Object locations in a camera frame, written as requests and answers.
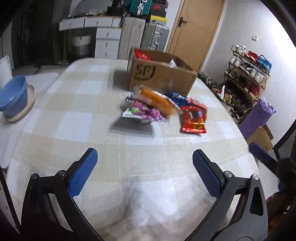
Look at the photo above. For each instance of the beige suitcase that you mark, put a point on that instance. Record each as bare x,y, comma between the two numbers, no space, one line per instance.
131,36

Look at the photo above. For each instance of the blue bowls stack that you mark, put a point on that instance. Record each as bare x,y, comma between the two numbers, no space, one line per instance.
14,96

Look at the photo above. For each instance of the wooden shoe rack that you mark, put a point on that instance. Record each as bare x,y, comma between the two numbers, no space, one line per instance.
244,81

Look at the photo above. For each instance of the blue oreo pack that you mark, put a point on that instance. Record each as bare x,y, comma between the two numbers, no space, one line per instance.
178,99

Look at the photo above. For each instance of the white drawer desk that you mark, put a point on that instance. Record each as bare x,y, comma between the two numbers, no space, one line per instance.
105,31

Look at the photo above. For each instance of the stacked shoe boxes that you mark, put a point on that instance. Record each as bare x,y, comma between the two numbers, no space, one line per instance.
158,11

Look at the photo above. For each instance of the SF cardboard box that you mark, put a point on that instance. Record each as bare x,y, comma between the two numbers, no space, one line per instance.
157,75

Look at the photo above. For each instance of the orange bread pack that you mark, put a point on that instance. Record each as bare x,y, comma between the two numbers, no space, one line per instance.
156,100

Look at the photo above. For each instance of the woven laundry basket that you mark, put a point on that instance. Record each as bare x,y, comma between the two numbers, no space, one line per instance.
80,45

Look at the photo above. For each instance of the red chip bag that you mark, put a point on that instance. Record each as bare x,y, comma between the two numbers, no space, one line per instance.
141,55

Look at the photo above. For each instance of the wooden door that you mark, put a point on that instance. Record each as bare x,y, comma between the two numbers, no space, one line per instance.
194,30

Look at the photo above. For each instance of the teal suitcase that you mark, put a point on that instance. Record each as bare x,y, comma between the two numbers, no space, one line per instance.
140,7

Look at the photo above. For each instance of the silver suitcase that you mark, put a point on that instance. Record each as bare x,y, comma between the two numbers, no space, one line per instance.
154,37

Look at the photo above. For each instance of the red oreo cookie pack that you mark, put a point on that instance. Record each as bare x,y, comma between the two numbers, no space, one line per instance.
194,117

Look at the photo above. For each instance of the purple snack bag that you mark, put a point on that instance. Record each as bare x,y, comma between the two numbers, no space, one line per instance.
141,112

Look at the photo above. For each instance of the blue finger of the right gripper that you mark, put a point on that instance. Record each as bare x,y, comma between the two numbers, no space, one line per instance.
263,156

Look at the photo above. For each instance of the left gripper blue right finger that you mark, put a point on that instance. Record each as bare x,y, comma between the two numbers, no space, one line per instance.
210,173

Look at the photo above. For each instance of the white red snack bag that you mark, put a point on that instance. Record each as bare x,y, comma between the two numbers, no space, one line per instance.
172,64

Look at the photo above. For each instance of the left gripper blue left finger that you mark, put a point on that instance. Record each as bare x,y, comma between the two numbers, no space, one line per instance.
79,172

